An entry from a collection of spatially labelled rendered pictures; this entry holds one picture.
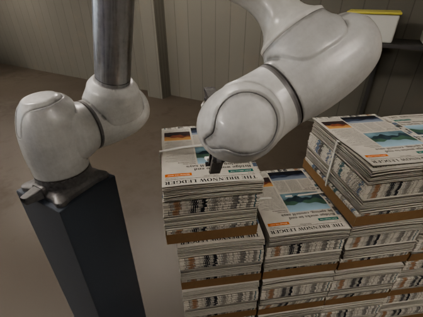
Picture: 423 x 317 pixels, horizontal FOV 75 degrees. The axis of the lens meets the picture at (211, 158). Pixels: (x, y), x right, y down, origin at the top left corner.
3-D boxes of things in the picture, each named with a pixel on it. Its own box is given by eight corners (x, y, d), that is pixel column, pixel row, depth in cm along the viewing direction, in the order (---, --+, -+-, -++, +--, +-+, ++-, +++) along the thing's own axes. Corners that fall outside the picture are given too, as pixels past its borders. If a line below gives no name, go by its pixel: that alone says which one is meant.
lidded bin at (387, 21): (391, 38, 269) (401, 10, 256) (393, 43, 242) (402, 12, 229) (344, 35, 286) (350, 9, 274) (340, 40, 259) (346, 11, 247)
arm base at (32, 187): (6, 197, 79) (-2, 181, 76) (72, 161, 96) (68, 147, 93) (46, 218, 71) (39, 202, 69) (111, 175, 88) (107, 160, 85)
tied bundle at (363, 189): (301, 166, 123) (310, 119, 111) (360, 161, 128) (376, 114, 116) (351, 228, 92) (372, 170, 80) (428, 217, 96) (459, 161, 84)
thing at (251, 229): (165, 209, 98) (164, 200, 96) (244, 201, 102) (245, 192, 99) (166, 245, 85) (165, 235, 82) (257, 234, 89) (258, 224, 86)
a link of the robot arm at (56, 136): (21, 169, 81) (-10, 97, 69) (79, 146, 93) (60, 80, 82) (47, 190, 72) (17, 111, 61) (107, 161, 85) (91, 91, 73)
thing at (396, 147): (311, 119, 112) (312, 117, 111) (375, 114, 116) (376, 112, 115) (371, 168, 81) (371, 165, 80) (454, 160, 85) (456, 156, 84)
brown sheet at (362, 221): (301, 166, 123) (303, 157, 121) (360, 160, 127) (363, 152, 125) (352, 227, 91) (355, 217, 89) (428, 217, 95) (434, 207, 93)
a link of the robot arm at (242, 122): (217, 172, 46) (282, 129, 47) (236, 189, 30) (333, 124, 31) (181, 116, 44) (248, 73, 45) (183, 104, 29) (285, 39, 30)
